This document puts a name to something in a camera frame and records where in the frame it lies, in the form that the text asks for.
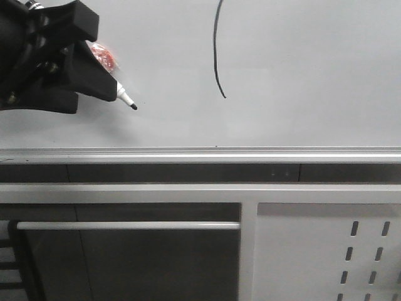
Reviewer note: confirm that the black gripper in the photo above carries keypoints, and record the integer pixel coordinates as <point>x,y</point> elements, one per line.
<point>36,74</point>

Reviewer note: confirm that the white whiteboard marker pen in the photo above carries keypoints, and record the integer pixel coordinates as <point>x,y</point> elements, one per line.
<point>121,92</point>

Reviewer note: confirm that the white round crossbar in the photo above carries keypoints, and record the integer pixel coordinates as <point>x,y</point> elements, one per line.
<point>127,225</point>

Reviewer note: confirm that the aluminium whiteboard tray rail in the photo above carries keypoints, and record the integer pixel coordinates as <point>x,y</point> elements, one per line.
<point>203,155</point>

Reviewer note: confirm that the white perforated metal panel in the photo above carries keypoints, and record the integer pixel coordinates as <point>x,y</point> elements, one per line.
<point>327,252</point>

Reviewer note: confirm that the black frame at lower left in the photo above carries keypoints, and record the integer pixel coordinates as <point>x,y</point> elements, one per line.
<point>19,276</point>

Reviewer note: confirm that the white whiteboard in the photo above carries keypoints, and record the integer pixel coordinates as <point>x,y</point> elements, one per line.
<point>236,74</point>

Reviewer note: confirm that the white metal stand frame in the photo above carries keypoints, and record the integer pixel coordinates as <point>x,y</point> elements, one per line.
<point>249,195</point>

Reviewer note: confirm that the red round magnet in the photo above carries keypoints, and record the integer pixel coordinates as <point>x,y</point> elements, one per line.
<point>104,57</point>

